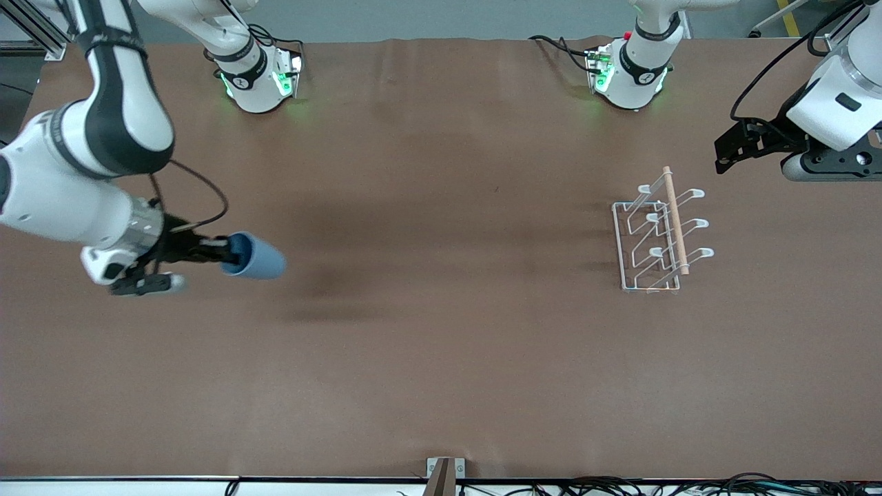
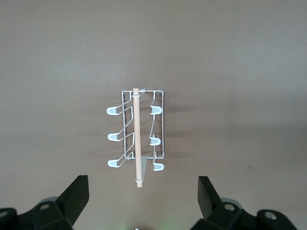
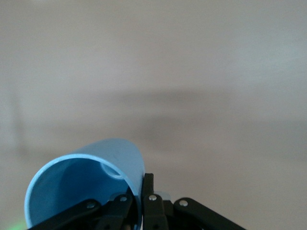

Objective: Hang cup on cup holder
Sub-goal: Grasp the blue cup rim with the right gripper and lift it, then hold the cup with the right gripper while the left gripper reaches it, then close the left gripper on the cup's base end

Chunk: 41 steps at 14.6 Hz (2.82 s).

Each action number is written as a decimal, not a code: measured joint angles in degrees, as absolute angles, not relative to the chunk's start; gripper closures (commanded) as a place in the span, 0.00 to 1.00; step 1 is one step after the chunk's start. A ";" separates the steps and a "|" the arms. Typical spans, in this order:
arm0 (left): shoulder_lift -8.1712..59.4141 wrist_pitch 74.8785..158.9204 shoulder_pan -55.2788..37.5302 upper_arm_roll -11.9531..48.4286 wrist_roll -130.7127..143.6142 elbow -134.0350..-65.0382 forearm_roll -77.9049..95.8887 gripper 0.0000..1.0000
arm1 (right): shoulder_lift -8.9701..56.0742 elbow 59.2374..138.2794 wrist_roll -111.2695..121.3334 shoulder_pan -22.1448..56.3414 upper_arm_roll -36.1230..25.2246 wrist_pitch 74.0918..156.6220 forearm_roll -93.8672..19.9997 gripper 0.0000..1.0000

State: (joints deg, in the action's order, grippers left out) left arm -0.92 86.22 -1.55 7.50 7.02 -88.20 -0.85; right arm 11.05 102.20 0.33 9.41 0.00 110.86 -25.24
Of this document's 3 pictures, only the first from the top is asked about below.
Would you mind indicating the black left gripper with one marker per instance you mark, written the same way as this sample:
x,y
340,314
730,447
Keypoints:
x,y
773,139

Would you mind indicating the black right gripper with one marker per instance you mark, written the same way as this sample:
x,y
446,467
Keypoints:
x,y
180,246

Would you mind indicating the blue plastic cup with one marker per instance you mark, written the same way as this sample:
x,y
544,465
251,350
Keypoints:
x,y
265,260

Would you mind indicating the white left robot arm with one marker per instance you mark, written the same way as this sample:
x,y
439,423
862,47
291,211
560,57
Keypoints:
x,y
637,76

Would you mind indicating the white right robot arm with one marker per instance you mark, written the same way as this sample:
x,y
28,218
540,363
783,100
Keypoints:
x,y
117,117

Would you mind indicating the brown table cover sheet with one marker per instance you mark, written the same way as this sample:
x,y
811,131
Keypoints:
x,y
441,344

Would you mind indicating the aluminium frame profile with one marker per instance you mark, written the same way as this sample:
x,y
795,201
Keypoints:
x,y
34,31
844,31

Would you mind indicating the metal table edge bracket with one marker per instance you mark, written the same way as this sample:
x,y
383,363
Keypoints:
x,y
459,468

